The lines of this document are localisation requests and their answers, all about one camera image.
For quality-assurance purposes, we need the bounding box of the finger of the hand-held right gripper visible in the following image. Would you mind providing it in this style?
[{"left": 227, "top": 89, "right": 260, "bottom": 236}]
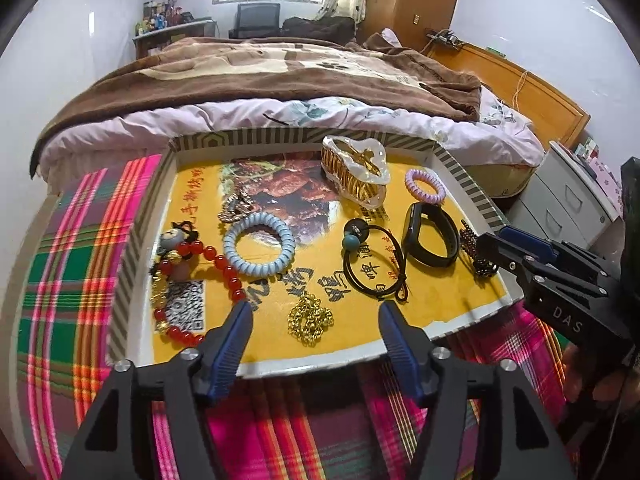
[
  {"left": 475, "top": 232, "right": 540, "bottom": 287},
  {"left": 497, "top": 226, "right": 563, "bottom": 263}
]

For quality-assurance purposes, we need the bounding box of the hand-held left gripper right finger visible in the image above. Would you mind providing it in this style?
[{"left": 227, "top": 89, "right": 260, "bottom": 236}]
[{"left": 377, "top": 300, "right": 577, "bottom": 480}]

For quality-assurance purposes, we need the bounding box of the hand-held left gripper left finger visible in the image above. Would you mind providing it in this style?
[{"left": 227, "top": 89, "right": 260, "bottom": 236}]
[{"left": 60, "top": 299, "right": 256, "bottom": 480}]

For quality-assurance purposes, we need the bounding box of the dark bead bracelet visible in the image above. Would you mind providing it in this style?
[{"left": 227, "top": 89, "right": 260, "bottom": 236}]
[{"left": 459, "top": 220, "right": 499, "bottom": 279}]

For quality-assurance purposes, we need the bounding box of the striped cardboard box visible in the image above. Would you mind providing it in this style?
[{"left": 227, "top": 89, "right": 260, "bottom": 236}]
[{"left": 106, "top": 127, "right": 525, "bottom": 379}]

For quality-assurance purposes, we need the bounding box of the gold chain bracelet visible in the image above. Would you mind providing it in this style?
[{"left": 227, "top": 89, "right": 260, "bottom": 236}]
[{"left": 287, "top": 292, "right": 335, "bottom": 346}]

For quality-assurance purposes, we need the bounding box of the red bead bracelet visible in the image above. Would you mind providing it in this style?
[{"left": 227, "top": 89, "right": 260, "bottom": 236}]
[{"left": 150, "top": 220, "right": 249, "bottom": 347}]

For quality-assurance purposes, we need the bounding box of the purple spiral hair tie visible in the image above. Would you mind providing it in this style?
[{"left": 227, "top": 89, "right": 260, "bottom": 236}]
[{"left": 404, "top": 169, "right": 447, "bottom": 206}]

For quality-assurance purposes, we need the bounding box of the black hair tie with bead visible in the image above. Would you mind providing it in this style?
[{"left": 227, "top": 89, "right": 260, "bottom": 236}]
[{"left": 342, "top": 219, "right": 411, "bottom": 306}]

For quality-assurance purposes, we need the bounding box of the rhinestone bracelet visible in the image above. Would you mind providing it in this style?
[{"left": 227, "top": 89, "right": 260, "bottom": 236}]
[{"left": 217, "top": 191, "right": 256, "bottom": 224}]

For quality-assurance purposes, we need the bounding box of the gold hair claw clip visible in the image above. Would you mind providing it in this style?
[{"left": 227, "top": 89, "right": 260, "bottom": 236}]
[{"left": 320, "top": 135, "right": 392, "bottom": 210}]

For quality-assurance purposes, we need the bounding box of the person's right hand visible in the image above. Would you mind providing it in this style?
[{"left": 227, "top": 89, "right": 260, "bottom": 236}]
[{"left": 562, "top": 345, "right": 632, "bottom": 411}]

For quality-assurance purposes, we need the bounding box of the white nightstand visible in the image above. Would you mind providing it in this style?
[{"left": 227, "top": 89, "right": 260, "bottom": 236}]
[{"left": 505, "top": 140, "right": 626, "bottom": 252}]

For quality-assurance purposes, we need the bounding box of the yellow mattress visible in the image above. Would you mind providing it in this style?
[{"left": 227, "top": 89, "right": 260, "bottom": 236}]
[{"left": 465, "top": 162, "right": 539, "bottom": 202}]

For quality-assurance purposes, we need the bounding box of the black smart band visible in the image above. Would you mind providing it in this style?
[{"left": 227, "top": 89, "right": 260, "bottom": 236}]
[{"left": 401, "top": 202, "right": 460, "bottom": 267}]

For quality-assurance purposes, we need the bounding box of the wooden headboard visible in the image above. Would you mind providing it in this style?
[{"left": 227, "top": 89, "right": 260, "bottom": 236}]
[{"left": 425, "top": 42, "right": 591, "bottom": 154}]

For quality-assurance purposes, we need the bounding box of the pink plaid cloth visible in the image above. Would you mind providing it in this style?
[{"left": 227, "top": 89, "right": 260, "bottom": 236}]
[{"left": 15, "top": 155, "right": 581, "bottom": 480}]

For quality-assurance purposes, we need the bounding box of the white floral bed sheet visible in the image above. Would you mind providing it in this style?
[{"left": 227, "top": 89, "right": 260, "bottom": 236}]
[{"left": 39, "top": 92, "right": 546, "bottom": 196}]

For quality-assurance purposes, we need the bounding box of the power strip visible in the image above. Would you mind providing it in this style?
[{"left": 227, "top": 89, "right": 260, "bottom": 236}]
[{"left": 426, "top": 30, "right": 464, "bottom": 49}]

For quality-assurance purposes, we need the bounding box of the brown blanket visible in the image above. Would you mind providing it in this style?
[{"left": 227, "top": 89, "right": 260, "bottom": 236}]
[{"left": 29, "top": 35, "right": 482, "bottom": 181}]

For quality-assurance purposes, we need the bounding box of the white desk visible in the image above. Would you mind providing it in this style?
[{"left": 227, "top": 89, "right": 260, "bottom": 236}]
[{"left": 132, "top": 17, "right": 219, "bottom": 59}]

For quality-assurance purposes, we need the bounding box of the black office chair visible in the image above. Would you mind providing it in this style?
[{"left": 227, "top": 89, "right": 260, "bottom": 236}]
[{"left": 235, "top": 2, "right": 282, "bottom": 39}]

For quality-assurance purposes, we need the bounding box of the clutter of bottles on desk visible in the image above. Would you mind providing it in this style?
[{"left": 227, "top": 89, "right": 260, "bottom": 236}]
[{"left": 135, "top": 0, "right": 196, "bottom": 36}]

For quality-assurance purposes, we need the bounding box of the light blue spiral hair tie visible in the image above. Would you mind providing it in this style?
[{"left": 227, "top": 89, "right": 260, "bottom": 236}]
[{"left": 221, "top": 212, "right": 297, "bottom": 277}]

